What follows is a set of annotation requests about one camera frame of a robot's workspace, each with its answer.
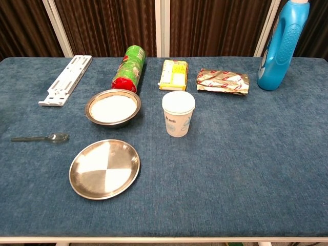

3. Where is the white paper cup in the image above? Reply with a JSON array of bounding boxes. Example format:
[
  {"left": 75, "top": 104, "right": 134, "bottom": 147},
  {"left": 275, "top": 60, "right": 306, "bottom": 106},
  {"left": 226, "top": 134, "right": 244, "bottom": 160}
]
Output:
[{"left": 161, "top": 91, "right": 196, "bottom": 138}]

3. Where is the stainless steel bowl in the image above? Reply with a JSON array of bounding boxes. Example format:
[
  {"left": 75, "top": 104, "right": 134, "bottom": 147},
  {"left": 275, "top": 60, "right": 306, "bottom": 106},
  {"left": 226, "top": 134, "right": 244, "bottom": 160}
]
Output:
[{"left": 85, "top": 89, "right": 142, "bottom": 129}]

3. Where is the blue detergent bottle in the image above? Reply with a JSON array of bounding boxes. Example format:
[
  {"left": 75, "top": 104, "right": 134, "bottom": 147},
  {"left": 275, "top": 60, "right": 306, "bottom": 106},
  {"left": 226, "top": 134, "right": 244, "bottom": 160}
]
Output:
[{"left": 257, "top": 0, "right": 311, "bottom": 91}]

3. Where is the yellow carton box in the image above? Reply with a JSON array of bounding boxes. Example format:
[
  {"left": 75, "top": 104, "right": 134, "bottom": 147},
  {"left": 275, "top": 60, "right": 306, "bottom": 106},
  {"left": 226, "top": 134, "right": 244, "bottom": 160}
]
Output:
[{"left": 158, "top": 59, "right": 189, "bottom": 92}]

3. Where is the clear plastic spoon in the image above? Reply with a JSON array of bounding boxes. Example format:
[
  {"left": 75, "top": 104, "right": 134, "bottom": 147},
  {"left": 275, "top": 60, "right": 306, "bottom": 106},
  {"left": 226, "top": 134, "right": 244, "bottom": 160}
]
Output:
[{"left": 11, "top": 133, "right": 69, "bottom": 144}]

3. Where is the white powder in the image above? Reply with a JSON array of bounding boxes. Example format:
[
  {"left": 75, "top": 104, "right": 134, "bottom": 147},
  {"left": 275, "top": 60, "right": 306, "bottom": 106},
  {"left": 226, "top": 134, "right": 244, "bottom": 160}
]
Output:
[{"left": 91, "top": 93, "right": 138, "bottom": 123}]

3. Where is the blue tablecloth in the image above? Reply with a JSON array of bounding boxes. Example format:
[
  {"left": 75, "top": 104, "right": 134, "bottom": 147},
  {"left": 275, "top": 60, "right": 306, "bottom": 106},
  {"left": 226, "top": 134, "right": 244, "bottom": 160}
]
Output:
[{"left": 0, "top": 56, "right": 328, "bottom": 238}]

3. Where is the white partition frame post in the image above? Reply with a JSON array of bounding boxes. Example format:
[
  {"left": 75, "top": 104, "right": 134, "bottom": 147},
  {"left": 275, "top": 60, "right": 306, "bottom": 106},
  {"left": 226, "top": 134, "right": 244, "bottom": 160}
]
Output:
[
  {"left": 253, "top": 0, "right": 282, "bottom": 57},
  {"left": 155, "top": 0, "right": 171, "bottom": 58},
  {"left": 42, "top": 0, "right": 74, "bottom": 58}
]

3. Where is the gold foil snack packet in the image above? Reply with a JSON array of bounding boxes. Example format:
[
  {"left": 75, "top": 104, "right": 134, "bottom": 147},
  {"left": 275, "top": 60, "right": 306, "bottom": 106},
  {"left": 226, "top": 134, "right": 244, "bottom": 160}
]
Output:
[{"left": 196, "top": 68, "right": 250, "bottom": 96}]

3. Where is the white plastic bracket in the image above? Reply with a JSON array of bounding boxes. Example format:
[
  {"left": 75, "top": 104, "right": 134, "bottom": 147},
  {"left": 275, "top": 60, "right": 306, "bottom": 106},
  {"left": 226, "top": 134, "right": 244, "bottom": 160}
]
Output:
[{"left": 38, "top": 55, "right": 93, "bottom": 107}]

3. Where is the stainless steel plate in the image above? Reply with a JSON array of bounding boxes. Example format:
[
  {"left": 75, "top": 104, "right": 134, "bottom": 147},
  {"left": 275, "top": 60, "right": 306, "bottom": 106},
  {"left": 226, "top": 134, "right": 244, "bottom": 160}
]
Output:
[{"left": 68, "top": 139, "right": 141, "bottom": 200}]

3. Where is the green chips can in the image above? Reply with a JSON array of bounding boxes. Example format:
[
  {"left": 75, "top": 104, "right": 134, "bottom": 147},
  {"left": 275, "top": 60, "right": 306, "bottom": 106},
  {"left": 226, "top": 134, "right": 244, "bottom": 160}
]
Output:
[{"left": 111, "top": 45, "right": 147, "bottom": 94}]

